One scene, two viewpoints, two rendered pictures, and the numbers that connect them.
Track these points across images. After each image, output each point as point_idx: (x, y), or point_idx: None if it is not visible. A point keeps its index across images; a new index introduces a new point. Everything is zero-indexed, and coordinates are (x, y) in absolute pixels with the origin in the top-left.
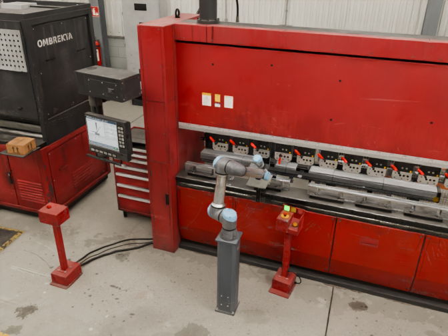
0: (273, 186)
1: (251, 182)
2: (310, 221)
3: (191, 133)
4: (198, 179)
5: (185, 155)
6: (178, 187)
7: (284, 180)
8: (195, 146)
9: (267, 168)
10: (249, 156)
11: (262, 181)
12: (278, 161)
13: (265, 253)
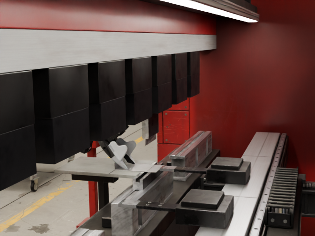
0: None
1: (92, 159)
2: None
3: (260, 85)
4: (165, 158)
5: (225, 124)
6: None
7: (121, 197)
8: (281, 126)
9: (181, 168)
10: (270, 160)
11: (94, 167)
12: (256, 186)
13: None
